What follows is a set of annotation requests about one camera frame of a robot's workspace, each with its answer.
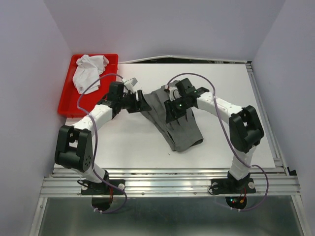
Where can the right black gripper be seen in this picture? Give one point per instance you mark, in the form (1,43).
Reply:
(171,115)

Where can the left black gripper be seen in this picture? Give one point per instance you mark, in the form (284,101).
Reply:
(140,106)

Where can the grey pleated skirt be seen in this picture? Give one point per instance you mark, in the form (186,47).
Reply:
(180,134)

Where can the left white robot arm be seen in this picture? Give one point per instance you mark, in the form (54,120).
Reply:
(77,144)

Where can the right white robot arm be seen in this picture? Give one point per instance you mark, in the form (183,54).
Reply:
(243,136)

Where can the white crumpled skirt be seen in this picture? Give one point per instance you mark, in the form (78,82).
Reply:
(89,69)

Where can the red plastic tray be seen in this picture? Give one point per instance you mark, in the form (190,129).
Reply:
(69,96)

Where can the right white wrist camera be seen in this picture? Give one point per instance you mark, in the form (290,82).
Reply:
(172,91)

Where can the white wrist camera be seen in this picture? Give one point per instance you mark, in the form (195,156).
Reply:
(172,91)
(129,84)

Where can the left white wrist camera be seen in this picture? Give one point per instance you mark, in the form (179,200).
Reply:
(129,84)

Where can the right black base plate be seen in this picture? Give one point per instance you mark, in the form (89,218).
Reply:
(228,186)

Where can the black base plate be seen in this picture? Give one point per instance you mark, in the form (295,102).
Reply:
(91,188)
(228,186)

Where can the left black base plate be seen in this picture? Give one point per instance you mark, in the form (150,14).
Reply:
(91,188)

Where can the aluminium frame rail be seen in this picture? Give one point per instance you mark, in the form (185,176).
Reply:
(170,182)

